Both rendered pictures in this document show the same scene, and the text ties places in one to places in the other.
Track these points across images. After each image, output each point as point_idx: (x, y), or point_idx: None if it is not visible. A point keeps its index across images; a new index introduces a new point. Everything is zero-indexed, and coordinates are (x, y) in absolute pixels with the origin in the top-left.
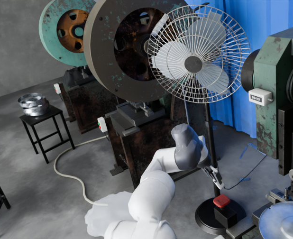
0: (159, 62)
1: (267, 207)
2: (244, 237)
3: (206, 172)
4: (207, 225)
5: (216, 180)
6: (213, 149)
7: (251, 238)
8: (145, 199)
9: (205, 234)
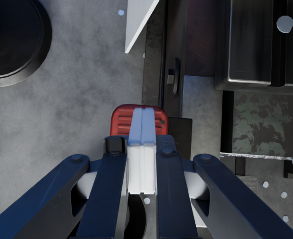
0: None
1: (244, 21)
2: (239, 151)
3: (68, 232)
4: (3, 74)
5: (193, 206)
6: None
7: (254, 140)
8: None
9: (13, 90)
